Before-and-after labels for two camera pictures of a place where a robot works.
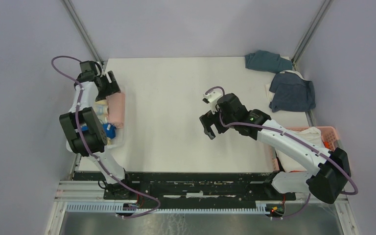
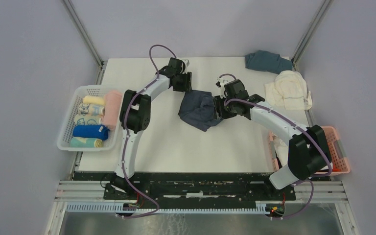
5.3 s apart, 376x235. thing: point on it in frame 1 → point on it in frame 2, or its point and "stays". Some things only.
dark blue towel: (291, 92) → (197, 109)
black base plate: (241, 187) stays
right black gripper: (208, 119) → (218, 104)
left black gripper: (112, 87) → (187, 85)
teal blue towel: (268, 61) stays
